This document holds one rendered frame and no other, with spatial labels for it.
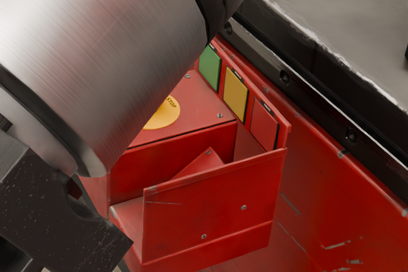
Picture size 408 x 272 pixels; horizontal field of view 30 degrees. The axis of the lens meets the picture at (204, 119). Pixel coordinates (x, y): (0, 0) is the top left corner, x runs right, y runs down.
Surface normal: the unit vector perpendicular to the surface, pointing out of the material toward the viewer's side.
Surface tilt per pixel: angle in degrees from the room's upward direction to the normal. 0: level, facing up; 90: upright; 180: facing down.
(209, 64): 90
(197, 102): 0
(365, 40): 0
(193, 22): 87
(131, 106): 96
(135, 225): 0
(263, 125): 90
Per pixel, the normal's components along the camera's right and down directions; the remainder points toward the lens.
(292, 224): -0.85, 0.28
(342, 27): 0.07, -0.78
